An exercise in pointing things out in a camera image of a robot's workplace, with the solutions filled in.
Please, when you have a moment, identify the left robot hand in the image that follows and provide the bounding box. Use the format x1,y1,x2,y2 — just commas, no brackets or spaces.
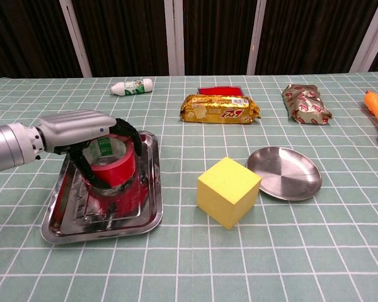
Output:
37,109,143,196

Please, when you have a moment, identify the red tape roll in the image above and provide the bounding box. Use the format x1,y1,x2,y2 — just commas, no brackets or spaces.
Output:
81,133,136,189

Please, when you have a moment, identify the yellow foam cube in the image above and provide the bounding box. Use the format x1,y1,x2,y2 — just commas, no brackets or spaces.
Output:
197,157,262,230

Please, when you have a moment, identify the white green plastic bottle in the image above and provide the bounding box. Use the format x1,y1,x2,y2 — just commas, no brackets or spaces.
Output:
110,78,154,96

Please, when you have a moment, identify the rectangular steel tray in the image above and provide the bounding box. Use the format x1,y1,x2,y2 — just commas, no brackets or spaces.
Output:
40,130,164,244

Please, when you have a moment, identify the dark pleated curtain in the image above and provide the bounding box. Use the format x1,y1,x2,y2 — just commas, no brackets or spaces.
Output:
0,0,378,80

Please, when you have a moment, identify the gold biscuit packet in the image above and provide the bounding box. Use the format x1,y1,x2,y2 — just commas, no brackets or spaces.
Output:
179,93,261,126

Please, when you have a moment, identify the flat red box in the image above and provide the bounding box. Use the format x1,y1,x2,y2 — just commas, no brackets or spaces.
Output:
197,86,244,96

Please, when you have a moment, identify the green checked tablecloth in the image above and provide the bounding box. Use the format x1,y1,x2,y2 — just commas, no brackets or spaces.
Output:
0,71,378,302

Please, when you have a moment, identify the round steel plate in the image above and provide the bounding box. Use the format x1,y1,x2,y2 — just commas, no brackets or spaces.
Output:
245,146,323,201

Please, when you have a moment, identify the crumpled silver snack packet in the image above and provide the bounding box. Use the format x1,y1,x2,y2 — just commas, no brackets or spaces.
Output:
282,83,334,126

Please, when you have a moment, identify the white frame post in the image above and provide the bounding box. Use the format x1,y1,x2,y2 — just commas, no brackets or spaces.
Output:
246,0,268,76
163,0,186,76
59,0,93,78
348,0,378,73

